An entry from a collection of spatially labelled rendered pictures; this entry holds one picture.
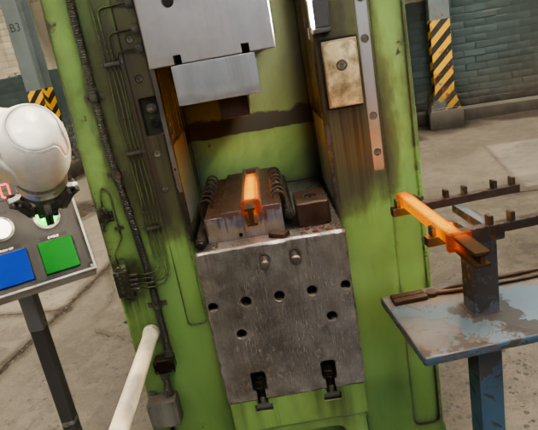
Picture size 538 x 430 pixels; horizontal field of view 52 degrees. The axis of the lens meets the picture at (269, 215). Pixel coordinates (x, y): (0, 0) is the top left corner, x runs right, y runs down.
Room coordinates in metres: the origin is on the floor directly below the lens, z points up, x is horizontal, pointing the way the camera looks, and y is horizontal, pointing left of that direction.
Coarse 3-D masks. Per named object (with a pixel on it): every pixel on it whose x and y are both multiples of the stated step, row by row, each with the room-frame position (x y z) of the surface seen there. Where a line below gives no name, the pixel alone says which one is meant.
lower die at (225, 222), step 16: (240, 176) 1.71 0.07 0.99; (256, 176) 1.63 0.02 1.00; (224, 192) 1.59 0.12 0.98; (240, 192) 1.51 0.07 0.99; (208, 208) 1.44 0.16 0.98; (224, 208) 1.38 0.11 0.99; (240, 208) 1.35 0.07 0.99; (272, 208) 1.34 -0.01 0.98; (208, 224) 1.34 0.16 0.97; (224, 224) 1.34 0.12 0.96; (240, 224) 1.34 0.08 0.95; (272, 224) 1.34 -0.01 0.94; (208, 240) 1.34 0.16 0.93; (224, 240) 1.34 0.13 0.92
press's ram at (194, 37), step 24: (144, 0) 1.34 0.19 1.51; (168, 0) 1.34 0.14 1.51; (192, 0) 1.34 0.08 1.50; (216, 0) 1.34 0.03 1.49; (240, 0) 1.34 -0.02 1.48; (264, 0) 1.33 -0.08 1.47; (144, 24) 1.34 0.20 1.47; (168, 24) 1.34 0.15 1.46; (192, 24) 1.34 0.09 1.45; (216, 24) 1.34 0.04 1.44; (240, 24) 1.34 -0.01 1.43; (264, 24) 1.34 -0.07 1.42; (144, 48) 1.34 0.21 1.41; (168, 48) 1.34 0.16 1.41; (192, 48) 1.34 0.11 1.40; (216, 48) 1.34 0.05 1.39; (240, 48) 1.34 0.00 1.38; (264, 48) 1.34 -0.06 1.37
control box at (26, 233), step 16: (16, 192) 1.25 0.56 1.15; (0, 208) 1.22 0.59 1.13; (16, 224) 1.21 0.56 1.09; (32, 224) 1.22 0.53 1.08; (64, 224) 1.23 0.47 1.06; (80, 224) 1.24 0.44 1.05; (0, 240) 1.18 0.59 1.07; (16, 240) 1.19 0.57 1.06; (32, 240) 1.20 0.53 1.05; (48, 240) 1.20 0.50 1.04; (80, 240) 1.22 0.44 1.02; (32, 256) 1.18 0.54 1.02; (80, 256) 1.20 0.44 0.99; (64, 272) 1.17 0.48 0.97; (80, 272) 1.18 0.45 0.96; (16, 288) 1.13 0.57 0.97; (32, 288) 1.14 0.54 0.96; (48, 288) 1.20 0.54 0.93; (0, 304) 1.15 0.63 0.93
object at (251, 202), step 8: (248, 176) 1.62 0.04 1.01; (248, 184) 1.51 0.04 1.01; (248, 192) 1.43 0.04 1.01; (256, 192) 1.48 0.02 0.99; (248, 200) 1.31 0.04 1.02; (256, 200) 1.32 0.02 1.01; (248, 208) 1.25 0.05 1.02; (256, 208) 1.32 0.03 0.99; (248, 216) 1.31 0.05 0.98; (256, 216) 1.30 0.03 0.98; (248, 224) 1.24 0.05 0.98; (256, 224) 1.24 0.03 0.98
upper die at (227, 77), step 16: (192, 64) 1.34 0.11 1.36; (208, 64) 1.34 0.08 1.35; (224, 64) 1.34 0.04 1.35; (240, 64) 1.34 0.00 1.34; (256, 64) 1.34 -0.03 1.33; (176, 80) 1.34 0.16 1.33; (192, 80) 1.34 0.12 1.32; (208, 80) 1.34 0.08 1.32; (224, 80) 1.34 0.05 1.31; (240, 80) 1.34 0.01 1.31; (256, 80) 1.34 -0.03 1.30; (192, 96) 1.34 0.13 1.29; (208, 96) 1.34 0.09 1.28; (224, 96) 1.34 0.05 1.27
